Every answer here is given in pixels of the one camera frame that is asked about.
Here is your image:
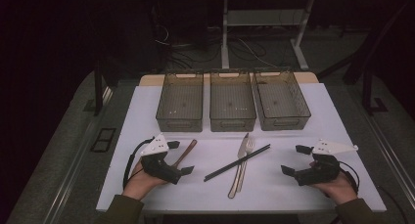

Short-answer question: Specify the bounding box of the tangle of floor cables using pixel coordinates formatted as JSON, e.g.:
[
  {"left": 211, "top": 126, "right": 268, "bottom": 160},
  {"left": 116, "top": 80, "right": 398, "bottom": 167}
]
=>
[{"left": 153, "top": 22, "right": 278, "bottom": 70}]

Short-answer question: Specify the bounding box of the black metal stand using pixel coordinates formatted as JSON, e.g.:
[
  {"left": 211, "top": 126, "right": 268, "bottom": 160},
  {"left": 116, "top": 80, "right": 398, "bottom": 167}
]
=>
[
  {"left": 361, "top": 67, "right": 390, "bottom": 115},
  {"left": 93, "top": 61, "right": 114, "bottom": 116}
]

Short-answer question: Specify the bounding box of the person's left hand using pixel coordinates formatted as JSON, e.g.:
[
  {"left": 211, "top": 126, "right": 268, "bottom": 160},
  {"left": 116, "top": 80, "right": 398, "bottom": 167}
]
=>
[{"left": 121, "top": 159, "right": 169, "bottom": 202}]

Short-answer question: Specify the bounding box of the smoky clear plastic bin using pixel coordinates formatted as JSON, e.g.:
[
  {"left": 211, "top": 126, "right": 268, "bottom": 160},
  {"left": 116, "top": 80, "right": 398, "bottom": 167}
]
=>
[
  {"left": 209, "top": 68, "right": 257, "bottom": 133},
  {"left": 156, "top": 69, "right": 205, "bottom": 133},
  {"left": 252, "top": 67, "right": 312, "bottom": 132}
]

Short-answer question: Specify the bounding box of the hand-held gripper cable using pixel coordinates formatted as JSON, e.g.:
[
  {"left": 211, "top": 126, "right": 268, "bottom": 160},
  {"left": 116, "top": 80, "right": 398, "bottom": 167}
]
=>
[
  {"left": 122, "top": 136, "right": 155, "bottom": 190},
  {"left": 338, "top": 160, "right": 361, "bottom": 195}
]

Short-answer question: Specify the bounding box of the black chopstick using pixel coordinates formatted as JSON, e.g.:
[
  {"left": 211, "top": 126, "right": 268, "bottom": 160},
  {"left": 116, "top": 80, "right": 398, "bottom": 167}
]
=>
[
  {"left": 204, "top": 143, "right": 271, "bottom": 181},
  {"left": 205, "top": 145, "right": 272, "bottom": 183}
]

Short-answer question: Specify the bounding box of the steel fork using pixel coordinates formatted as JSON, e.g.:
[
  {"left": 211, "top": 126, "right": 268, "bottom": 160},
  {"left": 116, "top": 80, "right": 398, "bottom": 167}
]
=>
[{"left": 235, "top": 137, "right": 256, "bottom": 194}]

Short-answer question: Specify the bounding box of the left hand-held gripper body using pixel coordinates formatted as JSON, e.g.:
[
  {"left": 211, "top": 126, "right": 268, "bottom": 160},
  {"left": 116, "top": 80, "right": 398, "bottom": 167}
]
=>
[{"left": 140, "top": 133, "right": 184, "bottom": 186}]

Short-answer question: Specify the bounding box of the person's right hand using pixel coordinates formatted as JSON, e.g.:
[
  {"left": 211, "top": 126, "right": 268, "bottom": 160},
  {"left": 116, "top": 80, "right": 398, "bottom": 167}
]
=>
[{"left": 308, "top": 161, "right": 359, "bottom": 205}]

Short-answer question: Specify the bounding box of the white metal desk frame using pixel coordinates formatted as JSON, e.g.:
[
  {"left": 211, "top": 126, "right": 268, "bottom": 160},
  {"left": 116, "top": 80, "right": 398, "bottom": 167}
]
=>
[{"left": 220, "top": 0, "right": 316, "bottom": 71}]

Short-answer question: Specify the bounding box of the right hand-held gripper cable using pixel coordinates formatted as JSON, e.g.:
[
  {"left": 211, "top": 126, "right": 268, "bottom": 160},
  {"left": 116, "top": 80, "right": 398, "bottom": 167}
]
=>
[{"left": 338, "top": 160, "right": 361, "bottom": 195}]

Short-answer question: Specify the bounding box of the steel table knife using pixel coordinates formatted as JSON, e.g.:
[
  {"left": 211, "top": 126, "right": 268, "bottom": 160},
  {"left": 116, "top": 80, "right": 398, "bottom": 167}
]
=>
[{"left": 227, "top": 132, "right": 251, "bottom": 200}]

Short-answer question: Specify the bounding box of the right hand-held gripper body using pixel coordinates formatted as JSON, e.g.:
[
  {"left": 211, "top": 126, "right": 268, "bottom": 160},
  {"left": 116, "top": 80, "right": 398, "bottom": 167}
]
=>
[{"left": 293, "top": 138, "right": 359, "bottom": 187}]

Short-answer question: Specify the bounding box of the brown wooden spoon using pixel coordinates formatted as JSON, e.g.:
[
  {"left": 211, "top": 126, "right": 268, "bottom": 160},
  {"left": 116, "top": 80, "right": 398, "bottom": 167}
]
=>
[{"left": 170, "top": 139, "right": 199, "bottom": 169}]

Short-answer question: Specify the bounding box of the left hand-held gripper cable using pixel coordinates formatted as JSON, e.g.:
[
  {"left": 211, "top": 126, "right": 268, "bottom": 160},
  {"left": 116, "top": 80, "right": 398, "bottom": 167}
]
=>
[{"left": 122, "top": 136, "right": 155, "bottom": 190}]

